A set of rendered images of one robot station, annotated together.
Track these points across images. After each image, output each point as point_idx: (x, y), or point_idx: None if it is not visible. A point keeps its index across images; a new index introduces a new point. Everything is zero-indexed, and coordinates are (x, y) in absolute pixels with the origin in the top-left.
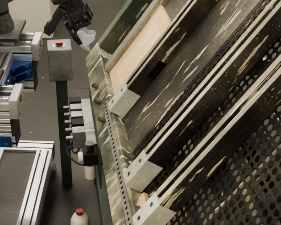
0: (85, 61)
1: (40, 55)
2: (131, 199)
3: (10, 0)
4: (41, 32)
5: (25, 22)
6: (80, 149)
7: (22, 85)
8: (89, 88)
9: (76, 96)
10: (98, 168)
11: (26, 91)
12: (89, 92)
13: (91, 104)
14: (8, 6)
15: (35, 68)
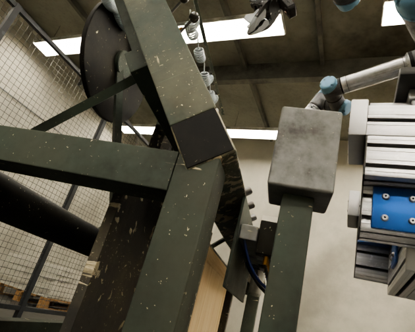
0: (237, 157)
1: (348, 152)
2: None
3: None
4: (352, 100)
5: (398, 77)
6: (265, 277)
7: (349, 192)
8: (244, 205)
9: (267, 221)
10: (245, 284)
11: (381, 243)
12: (242, 214)
13: (246, 223)
14: None
15: (361, 185)
